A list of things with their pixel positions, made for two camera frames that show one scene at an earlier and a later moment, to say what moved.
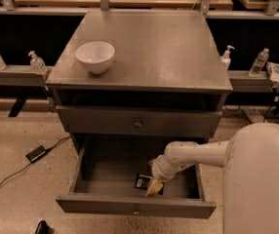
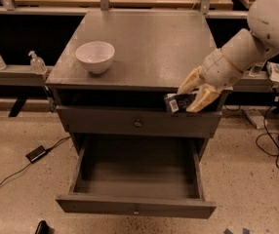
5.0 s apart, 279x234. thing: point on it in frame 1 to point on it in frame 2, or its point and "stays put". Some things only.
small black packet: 142,181 to 177,102
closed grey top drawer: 139,121 stays put
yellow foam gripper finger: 151,162 to 192,81
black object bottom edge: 43,228 stays put
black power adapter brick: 36,153 stays put
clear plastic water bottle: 259,62 stays put
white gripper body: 159,173 to 217,67
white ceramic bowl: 96,56 stays put
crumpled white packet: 276,72 stays put
